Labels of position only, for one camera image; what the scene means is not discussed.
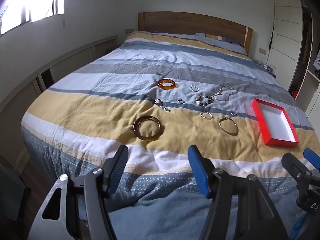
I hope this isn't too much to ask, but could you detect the silver chain necklace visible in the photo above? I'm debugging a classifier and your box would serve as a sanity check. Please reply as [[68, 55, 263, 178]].
[[212, 84, 234, 103]]

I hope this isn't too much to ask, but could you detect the low white wall cabinet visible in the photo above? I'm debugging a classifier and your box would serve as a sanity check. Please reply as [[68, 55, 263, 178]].
[[1, 35, 117, 170]]

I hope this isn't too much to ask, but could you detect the amber orange bangle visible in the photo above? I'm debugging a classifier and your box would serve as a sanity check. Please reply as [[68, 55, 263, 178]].
[[157, 79, 177, 90]]

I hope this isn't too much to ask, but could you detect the red item in wardrobe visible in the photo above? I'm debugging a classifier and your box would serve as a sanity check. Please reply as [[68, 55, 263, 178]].
[[290, 86, 300, 99]]

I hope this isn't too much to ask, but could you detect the white wardrobe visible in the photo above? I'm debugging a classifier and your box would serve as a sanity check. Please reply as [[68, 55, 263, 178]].
[[267, 0, 319, 132]]

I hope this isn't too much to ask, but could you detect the wooden nightstand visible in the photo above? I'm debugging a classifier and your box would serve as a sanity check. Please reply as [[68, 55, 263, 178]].
[[255, 60, 276, 78]]

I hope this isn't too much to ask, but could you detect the dark brown bangle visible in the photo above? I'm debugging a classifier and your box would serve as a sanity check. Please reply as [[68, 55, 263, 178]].
[[132, 115, 162, 140]]

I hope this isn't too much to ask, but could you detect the striped duvet cover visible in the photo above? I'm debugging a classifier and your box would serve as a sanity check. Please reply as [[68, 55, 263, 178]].
[[21, 32, 319, 239]]

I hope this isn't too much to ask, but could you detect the beaded charm bracelet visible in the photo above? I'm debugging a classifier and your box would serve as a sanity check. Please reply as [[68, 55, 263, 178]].
[[195, 95, 215, 107]]

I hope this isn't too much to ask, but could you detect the silver hoop earring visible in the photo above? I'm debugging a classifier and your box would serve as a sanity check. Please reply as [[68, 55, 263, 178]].
[[189, 85, 200, 92]]

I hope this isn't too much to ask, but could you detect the red jewelry box tray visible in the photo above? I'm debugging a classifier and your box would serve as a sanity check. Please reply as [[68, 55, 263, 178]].
[[252, 99, 299, 148]]

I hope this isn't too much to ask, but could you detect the wooden headboard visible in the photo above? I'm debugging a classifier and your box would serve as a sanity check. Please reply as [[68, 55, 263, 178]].
[[138, 11, 253, 53]]

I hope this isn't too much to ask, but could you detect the silver wristwatch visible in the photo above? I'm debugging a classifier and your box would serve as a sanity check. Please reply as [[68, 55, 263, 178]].
[[154, 98, 170, 112]]

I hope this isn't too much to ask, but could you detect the window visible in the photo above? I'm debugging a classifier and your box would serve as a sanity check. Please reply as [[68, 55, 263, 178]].
[[1, 0, 65, 35]]

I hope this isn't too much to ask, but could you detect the grey pillow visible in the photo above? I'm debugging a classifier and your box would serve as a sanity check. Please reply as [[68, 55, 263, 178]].
[[194, 32, 249, 55]]

